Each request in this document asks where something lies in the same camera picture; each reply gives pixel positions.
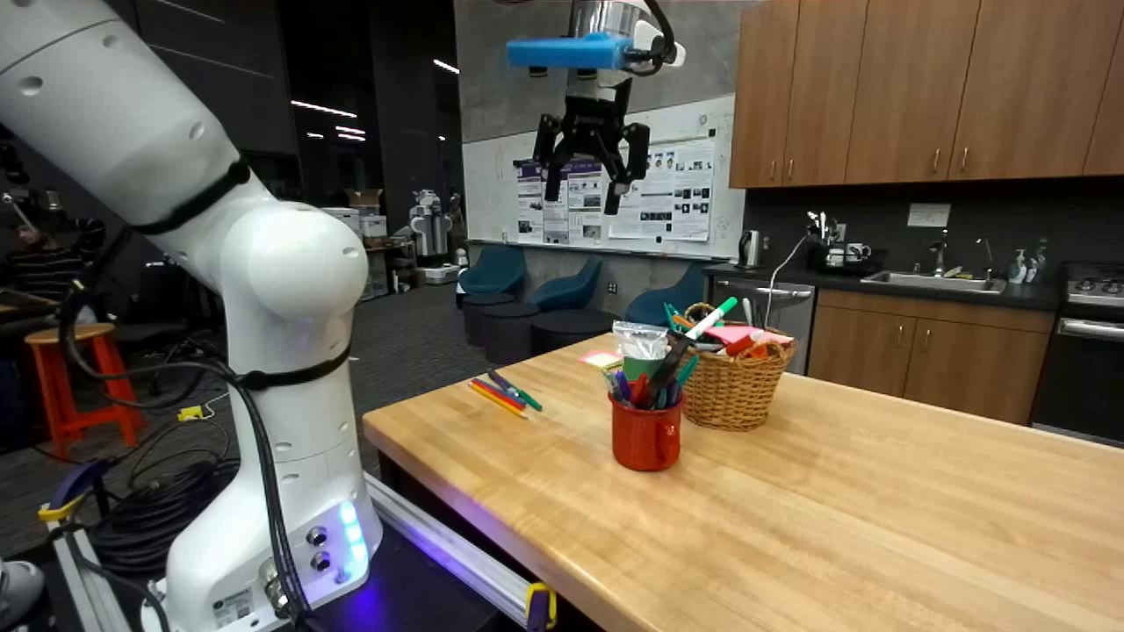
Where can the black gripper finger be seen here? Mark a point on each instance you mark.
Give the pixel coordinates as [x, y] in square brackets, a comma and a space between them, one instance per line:
[552, 186]
[615, 191]

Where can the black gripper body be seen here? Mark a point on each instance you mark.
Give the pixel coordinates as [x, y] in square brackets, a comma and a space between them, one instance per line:
[600, 131]

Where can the clear zip lock bag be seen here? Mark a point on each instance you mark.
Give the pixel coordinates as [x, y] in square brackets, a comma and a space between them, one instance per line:
[640, 342]

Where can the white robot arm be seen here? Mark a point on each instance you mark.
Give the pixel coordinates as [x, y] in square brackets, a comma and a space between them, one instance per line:
[294, 532]

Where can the woven wicker basket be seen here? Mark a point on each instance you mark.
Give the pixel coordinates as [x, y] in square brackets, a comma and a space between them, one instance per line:
[734, 371]

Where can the white poster board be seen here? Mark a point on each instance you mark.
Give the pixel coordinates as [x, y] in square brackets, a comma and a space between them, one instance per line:
[678, 207]

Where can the teal lounge chairs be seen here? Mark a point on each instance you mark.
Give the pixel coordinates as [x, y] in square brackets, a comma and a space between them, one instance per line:
[511, 319]

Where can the stainless dishwasher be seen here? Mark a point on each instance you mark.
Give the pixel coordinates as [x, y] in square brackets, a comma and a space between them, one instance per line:
[782, 308]

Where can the markers on table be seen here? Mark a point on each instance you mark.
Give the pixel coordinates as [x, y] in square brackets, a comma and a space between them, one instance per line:
[507, 392]

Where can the upper wooden cabinets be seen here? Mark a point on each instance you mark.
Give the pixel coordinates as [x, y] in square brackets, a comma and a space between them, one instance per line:
[851, 92]

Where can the wooden cabinets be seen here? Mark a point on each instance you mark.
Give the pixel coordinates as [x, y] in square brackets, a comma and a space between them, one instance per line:
[851, 92]
[981, 358]

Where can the red pen cup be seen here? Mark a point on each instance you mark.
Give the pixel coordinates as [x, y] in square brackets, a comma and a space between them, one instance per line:
[645, 435]

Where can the kitchen sink with faucet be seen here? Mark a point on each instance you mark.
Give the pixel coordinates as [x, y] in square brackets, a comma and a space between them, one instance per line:
[942, 274]

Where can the lower wooden cabinets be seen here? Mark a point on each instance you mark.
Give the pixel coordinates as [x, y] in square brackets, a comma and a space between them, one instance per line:
[981, 358]

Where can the stainless oven range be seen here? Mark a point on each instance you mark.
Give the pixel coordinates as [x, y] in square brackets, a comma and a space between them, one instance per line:
[1084, 372]

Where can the orange stool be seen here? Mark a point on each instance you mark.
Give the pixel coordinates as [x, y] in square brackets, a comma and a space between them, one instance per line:
[63, 415]

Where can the blue wrist camera block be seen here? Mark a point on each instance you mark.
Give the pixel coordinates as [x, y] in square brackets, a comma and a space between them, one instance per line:
[594, 51]

